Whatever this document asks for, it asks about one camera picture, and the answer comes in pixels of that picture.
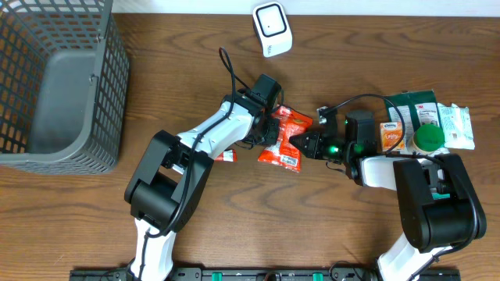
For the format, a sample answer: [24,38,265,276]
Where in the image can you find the white barcode scanner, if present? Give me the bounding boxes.
[252,1,293,58]

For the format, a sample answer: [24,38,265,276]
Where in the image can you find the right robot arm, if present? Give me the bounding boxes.
[289,111,487,280]

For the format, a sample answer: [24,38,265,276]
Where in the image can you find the grey plastic mesh basket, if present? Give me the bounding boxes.
[1,0,130,175]

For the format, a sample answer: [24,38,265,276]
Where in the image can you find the red snack bag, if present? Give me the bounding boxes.
[258,106,313,173]

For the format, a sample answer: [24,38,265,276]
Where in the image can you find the green-lid seasoning jar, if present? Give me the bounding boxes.
[407,123,445,155]

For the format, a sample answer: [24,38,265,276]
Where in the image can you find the small orange packet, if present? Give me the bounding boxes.
[380,122,405,151]

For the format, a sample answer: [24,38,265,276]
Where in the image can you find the teal tissue packet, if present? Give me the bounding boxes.
[437,103,475,150]

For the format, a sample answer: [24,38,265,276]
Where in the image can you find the green 3M product package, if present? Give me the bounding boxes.
[384,90,449,156]

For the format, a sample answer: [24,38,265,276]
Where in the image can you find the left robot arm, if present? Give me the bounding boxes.
[124,90,283,280]

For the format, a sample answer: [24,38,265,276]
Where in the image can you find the red stick packet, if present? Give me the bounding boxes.
[215,149,238,162]

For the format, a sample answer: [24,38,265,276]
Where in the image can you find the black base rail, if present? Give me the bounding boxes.
[69,266,462,281]

